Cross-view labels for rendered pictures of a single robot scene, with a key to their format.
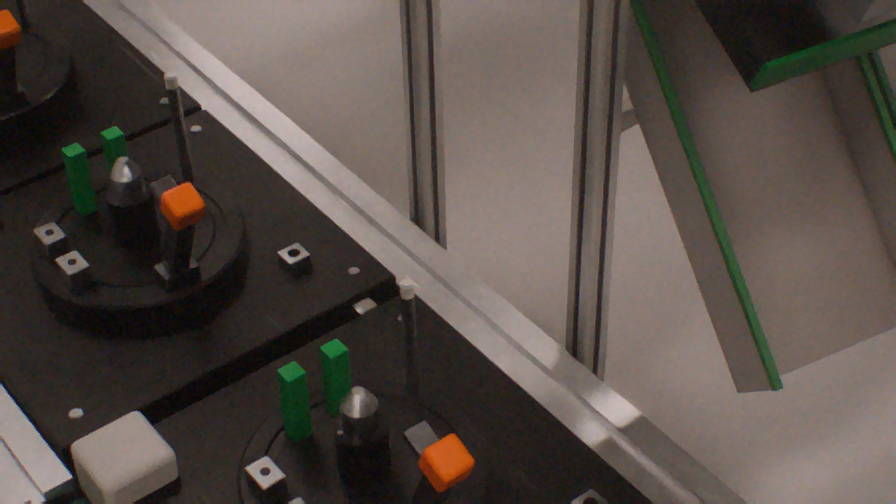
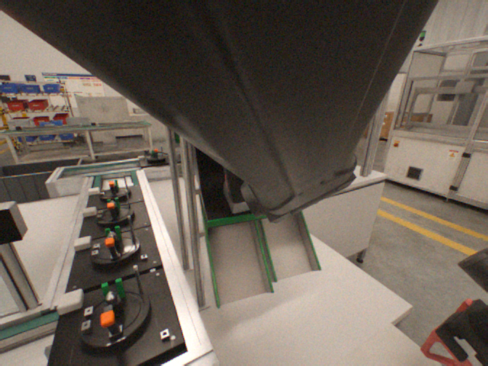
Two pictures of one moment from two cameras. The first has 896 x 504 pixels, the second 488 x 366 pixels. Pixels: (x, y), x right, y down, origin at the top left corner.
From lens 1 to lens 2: 0.43 m
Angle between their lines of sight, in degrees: 20
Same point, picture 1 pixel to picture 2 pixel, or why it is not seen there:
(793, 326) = (234, 290)
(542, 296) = (207, 273)
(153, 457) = (73, 301)
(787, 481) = (241, 330)
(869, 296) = (255, 285)
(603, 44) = (190, 215)
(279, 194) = (152, 243)
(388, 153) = not seen: hidden behind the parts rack
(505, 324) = (179, 279)
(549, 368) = (182, 291)
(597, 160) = (193, 242)
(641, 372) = not seen: hidden behind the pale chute
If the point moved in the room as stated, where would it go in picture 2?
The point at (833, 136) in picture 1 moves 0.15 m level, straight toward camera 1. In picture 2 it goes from (252, 244) to (223, 285)
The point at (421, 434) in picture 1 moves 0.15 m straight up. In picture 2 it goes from (107, 308) to (86, 242)
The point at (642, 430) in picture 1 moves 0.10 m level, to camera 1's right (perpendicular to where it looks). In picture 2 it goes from (194, 312) to (236, 317)
